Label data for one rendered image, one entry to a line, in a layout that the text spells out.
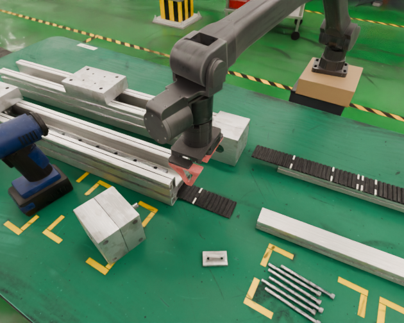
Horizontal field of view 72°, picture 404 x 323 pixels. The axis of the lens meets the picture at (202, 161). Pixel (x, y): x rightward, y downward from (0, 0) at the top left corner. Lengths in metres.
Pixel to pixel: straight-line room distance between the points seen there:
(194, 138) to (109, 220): 0.23
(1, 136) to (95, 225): 0.25
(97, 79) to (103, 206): 0.46
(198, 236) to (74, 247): 0.27
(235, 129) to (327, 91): 0.45
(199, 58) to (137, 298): 0.44
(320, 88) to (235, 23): 0.63
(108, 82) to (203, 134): 0.47
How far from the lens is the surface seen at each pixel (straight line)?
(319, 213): 0.72
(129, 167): 0.66
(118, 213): 0.57
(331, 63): 1.12
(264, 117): 0.95
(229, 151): 0.73
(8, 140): 0.65
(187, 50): 0.44
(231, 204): 0.68
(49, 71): 1.14
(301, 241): 0.65
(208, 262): 0.60
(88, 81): 0.93
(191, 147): 0.52
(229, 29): 0.48
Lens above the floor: 1.33
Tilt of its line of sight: 46 degrees down
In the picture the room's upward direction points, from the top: straight up
